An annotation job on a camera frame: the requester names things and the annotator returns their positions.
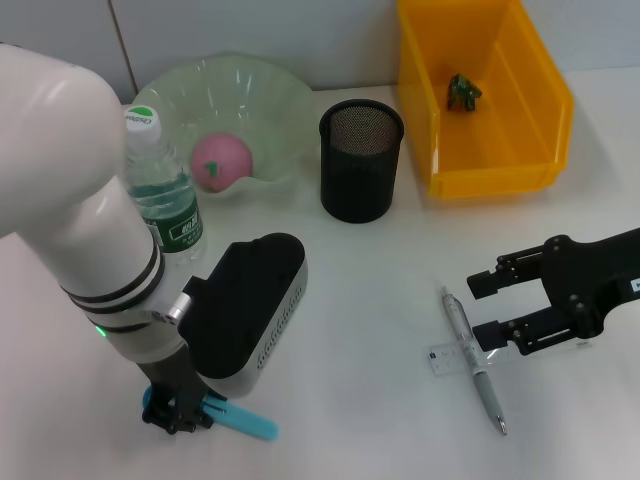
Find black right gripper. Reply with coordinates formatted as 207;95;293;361
466;227;640;357

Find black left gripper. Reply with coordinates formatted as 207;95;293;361
134;347;229;436

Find blue teal scissors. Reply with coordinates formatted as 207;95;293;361
139;387;279;442

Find clear green-label water bottle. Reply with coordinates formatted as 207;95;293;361
122;103;207;269

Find green plastic wrapper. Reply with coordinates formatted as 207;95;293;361
445;73;484;114

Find pink peach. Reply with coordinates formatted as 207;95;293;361
189;131;255;194

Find transparent plastic ruler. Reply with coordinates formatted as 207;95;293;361
426;337;595;377

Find grey ballpoint pen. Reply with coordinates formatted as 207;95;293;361
440;285;509;437

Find black mesh pen cup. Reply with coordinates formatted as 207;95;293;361
318;98;405;224

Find translucent green fruit plate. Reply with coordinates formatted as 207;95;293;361
129;49;319;201

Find yellow plastic storage bin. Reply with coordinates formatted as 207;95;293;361
397;0;576;201

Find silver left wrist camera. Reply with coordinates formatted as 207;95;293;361
179;232;309;399

